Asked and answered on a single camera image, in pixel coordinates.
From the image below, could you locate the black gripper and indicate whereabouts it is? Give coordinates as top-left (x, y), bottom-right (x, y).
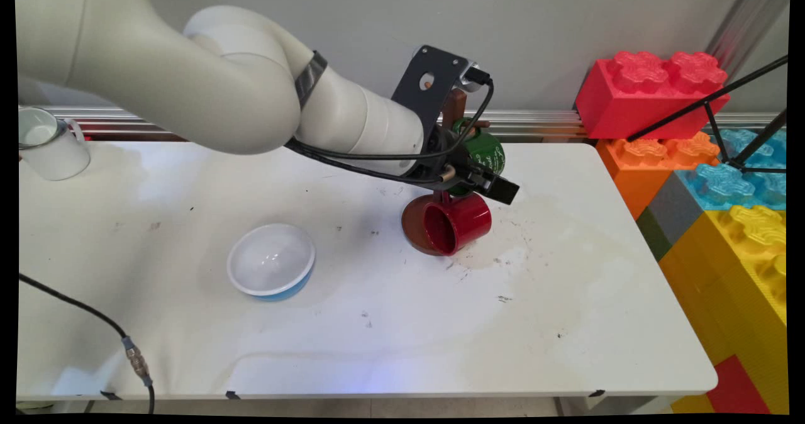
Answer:
top-left (421, 127), bottom-right (521, 206)

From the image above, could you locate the green enamel mug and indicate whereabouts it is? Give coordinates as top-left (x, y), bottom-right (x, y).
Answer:
top-left (448, 118), bottom-right (506, 198)

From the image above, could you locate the red enamel mug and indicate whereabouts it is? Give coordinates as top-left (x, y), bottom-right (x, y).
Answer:
top-left (423, 192), bottom-right (493, 257)

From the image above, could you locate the brown wooden mug tree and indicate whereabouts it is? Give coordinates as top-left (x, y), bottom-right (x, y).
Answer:
top-left (401, 82), bottom-right (493, 257)

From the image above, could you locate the giant orange toy brick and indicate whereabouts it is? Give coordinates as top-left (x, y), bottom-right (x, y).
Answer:
top-left (596, 133), bottom-right (720, 220)

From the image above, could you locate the giant red toy brick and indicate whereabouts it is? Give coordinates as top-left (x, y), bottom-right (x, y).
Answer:
top-left (574, 51), bottom-right (731, 142)

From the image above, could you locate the dark green toy brick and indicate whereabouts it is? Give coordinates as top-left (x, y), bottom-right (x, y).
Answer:
top-left (635, 208), bottom-right (673, 262)

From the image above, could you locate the grey toy brick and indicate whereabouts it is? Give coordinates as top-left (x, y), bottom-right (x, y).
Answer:
top-left (647, 172), bottom-right (704, 247)

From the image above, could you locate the giant blue toy brick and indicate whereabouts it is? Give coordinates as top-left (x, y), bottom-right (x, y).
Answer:
top-left (675, 130), bottom-right (787, 213)

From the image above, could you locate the black tripod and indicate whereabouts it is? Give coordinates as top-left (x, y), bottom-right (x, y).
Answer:
top-left (626, 56), bottom-right (789, 177)

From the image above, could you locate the white bowl blue outside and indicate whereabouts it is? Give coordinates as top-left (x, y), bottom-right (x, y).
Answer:
top-left (226, 223), bottom-right (316, 301)

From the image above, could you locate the giant yellow toy brick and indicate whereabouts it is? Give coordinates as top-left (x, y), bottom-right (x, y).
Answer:
top-left (658, 206), bottom-right (789, 415)

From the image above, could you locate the small red toy brick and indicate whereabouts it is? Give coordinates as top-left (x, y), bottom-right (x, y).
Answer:
top-left (704, 355), bottom-right (772, 415)

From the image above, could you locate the white enamel mug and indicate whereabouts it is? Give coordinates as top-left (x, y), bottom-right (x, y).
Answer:
top-left (18, 107), bottom-right (91, 182)

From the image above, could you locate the horizontal aluminium rail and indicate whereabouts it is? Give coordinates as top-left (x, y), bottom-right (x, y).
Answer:
top-left (19, 104), bottom-right (787, 143)

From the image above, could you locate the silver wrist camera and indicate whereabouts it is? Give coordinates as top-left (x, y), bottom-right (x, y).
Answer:
top-left (461, 64), bottom-right (492, 92)

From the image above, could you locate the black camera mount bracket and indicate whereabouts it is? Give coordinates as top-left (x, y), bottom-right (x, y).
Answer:
top-left (391, 45), bottom-right (472, 143)

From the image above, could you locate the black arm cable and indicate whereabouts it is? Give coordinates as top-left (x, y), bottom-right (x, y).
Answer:
top-left (285, 67), bottom-right (496, 185)

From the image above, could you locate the black velcro strap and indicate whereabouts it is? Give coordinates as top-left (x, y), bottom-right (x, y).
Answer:
top-left (295, 50), bottom-right (329, 111)

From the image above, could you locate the slanted aluminium post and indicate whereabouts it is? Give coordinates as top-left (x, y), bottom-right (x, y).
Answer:
top-left (704, 0), bottom-right (791, 77)

